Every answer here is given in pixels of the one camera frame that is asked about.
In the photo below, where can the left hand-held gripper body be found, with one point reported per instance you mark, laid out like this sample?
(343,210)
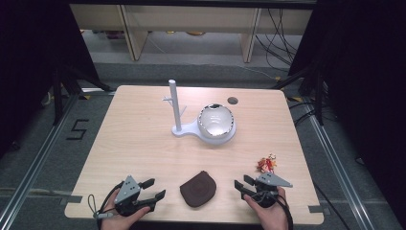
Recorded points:
(127,191)

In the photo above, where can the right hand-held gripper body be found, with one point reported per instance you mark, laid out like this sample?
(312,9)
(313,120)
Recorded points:
(271,181)

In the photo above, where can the brown zip pouch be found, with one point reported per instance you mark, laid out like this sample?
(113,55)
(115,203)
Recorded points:
(198,189)

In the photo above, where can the white plate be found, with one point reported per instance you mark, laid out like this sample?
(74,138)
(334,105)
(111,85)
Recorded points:
(215,121)

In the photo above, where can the white jewellery stand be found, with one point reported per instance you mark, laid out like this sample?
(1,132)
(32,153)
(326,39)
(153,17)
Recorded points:
(188,129)

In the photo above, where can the person's left hand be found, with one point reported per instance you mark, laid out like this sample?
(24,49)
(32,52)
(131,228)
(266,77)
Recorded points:
(119,223)

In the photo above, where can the person's right hand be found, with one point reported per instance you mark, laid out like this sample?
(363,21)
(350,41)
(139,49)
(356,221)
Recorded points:
(271,218)

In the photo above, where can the dark round table grommet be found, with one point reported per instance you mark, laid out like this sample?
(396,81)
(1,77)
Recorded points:
(232,100)

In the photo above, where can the black metal stand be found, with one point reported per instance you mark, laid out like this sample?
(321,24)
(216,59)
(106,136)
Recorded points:
(58,96)
(319,96)

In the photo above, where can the dark curtain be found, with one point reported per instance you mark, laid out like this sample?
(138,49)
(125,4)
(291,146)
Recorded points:
(32,48)
(364,80)

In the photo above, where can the beige wooden desk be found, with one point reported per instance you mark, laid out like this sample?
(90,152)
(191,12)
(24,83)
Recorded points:
(191,17)

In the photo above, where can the aluminium floor rail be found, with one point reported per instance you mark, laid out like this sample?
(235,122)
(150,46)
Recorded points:
(338,166)
(38,159)

